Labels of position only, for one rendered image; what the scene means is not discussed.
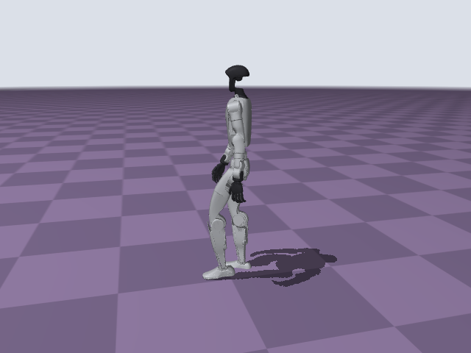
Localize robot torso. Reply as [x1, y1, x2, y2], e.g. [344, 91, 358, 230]
[225, 94, 252, 178]

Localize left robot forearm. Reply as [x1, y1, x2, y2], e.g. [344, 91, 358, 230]
[233, 135, 246, 179]

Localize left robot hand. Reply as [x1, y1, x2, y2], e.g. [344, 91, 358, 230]
[229, 171, 246, 203]

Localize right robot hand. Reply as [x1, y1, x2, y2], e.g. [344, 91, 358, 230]
[212, 154, 229, 183]

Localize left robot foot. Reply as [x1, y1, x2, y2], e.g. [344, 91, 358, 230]
[202, 265, 235, 279]

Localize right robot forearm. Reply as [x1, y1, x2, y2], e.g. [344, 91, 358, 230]
[222, 143, 234, 163]

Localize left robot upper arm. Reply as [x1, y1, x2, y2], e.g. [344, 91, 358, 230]
[227, 100, 245, 146]

